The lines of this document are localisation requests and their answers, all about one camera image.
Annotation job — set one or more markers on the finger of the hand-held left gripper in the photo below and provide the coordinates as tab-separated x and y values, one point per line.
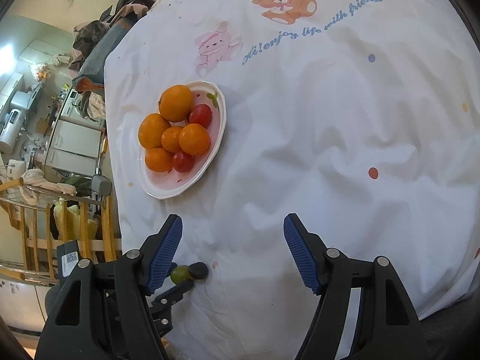
176	291

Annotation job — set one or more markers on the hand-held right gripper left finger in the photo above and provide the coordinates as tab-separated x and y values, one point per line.
165	255

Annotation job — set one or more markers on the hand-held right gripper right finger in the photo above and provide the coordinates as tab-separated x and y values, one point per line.
300	251

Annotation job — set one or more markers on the green grape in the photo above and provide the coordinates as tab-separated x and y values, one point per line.
180	273

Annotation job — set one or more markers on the pink strawberry-print plate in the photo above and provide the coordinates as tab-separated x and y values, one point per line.
187	180

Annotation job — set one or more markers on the red cherry tomato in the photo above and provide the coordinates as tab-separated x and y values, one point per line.
200	115
183	161

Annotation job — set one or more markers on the small mandarin orange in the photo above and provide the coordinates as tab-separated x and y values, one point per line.
158	159
194	138
171	139

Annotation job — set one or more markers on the large orange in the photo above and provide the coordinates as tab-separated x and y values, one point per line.
153	130
175	103

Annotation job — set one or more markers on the yellow cloth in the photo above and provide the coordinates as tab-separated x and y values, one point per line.
71	221

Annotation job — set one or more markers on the wooden chair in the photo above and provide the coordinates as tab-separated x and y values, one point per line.
37	232

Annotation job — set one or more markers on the grey chair seat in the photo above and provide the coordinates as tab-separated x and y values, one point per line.
101	185

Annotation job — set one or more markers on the beige crumpled cloth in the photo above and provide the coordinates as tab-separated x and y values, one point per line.
37	182

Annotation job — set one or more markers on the white cartoon-print cloth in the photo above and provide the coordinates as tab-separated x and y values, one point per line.
318	138

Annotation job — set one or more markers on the white kitchen cabinet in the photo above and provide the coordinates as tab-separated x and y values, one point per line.
75	138

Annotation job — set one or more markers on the white round appliance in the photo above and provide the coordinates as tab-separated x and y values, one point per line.
11	131

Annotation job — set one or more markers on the pile of clothes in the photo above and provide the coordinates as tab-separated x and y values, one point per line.
108	33

